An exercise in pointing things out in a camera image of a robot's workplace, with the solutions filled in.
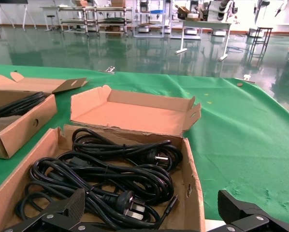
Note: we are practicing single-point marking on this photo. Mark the cardboard box with torn lid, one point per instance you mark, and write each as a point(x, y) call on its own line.
point(139, 116)

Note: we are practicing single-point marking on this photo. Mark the green table cloth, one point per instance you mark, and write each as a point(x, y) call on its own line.
point(243, 145)

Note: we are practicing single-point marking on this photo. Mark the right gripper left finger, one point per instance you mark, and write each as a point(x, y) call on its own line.
point(72, 207)

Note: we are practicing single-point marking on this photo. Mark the cardboard box with intact lid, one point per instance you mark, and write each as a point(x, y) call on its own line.
point(26, 128)

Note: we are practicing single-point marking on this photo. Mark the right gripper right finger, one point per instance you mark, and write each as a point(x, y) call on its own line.
point(241, 212)

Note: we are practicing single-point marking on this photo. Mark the black metal stand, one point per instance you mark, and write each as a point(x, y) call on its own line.
point(264, 28)

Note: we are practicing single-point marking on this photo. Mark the metal shelf trolley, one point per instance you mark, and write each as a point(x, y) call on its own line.
point(110, 21)
point(72, 21)

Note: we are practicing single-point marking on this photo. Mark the white work table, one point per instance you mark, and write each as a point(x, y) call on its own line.
point(207, 23)

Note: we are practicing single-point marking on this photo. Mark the white metal rack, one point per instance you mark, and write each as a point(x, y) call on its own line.
point(149, 11)

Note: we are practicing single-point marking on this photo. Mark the metal table clip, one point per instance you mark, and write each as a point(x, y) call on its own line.
point(109, 70)

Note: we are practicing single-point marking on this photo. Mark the small brown disc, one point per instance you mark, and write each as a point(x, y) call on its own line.
point(239, 84)

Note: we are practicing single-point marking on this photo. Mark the round metal stool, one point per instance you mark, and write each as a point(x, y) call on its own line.
point(50, 16)

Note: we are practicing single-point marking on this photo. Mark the whiteboard on metal stand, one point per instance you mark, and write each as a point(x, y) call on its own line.
point(10, 1)

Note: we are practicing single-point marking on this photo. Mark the white table clamp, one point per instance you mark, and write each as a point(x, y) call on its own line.
point(247, 77)

